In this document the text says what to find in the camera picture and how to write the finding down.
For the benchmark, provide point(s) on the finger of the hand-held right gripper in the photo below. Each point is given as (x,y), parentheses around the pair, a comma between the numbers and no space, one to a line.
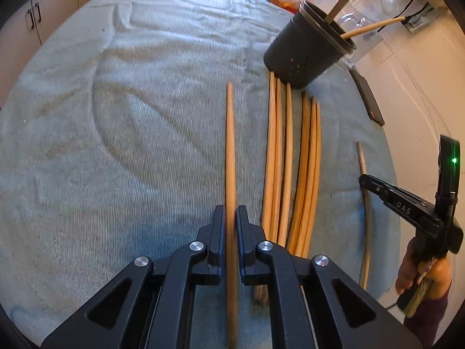
(403,205)

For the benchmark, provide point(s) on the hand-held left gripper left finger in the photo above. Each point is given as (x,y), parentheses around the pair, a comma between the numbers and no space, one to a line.
(220,232)

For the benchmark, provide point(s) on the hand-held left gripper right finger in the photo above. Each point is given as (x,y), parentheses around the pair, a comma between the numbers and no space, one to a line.
(241,232)

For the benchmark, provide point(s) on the thin curved wooden chopstick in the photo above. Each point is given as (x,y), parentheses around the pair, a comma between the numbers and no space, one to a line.
(367,225)

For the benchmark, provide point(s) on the long wooden chopstick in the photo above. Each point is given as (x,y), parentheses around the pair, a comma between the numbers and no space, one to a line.
(229,152)

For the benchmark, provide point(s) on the bunch of wooden chopsticks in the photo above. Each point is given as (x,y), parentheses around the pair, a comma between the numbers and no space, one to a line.
(270,152)

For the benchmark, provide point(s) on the light wooden chopstick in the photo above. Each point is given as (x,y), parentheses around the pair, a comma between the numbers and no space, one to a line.
(374,25)

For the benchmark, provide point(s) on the black perforated chopstick holder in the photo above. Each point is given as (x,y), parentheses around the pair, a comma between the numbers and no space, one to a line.
(301,51)

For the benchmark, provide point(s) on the person's right forearm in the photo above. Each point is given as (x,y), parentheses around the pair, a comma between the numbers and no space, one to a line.
(432,316)

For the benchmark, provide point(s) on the person's right hand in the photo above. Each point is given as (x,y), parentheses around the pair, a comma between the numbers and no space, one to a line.
(406,272)

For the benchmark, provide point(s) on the black smartphone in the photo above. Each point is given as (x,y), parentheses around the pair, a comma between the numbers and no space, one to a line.
(368,101)

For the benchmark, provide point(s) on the light blue towel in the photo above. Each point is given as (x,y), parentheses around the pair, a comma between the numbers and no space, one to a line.
(109,134)

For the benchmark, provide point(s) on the clear glass pitcher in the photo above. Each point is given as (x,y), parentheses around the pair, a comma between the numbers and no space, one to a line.
(363,45)

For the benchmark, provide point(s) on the white hanging tag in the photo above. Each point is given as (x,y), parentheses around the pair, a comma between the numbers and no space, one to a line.
(423,20)

